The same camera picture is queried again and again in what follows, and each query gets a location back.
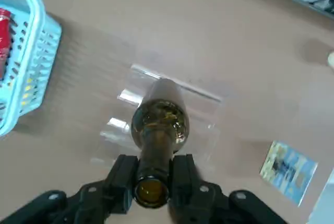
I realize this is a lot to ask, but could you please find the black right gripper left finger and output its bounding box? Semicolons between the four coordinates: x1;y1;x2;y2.
0;155;139;224

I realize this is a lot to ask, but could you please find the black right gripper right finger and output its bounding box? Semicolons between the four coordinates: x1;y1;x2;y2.
168;153;288;224

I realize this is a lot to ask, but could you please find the brown straight-shouldered wine bottle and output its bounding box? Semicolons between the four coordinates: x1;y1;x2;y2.
131;77;192;208

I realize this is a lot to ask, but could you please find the clear acrylic stepped shelf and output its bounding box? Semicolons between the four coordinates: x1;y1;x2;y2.
90;63;223;170

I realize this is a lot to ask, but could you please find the blue printed paper gift bag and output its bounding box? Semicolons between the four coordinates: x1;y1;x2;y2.
259;140;319;207

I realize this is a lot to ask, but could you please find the light blue plastic basket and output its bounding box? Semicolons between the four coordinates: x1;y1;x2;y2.
0;0;63;137

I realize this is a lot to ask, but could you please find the red cola bottle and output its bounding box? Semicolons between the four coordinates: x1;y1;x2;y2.
0;8;13;78

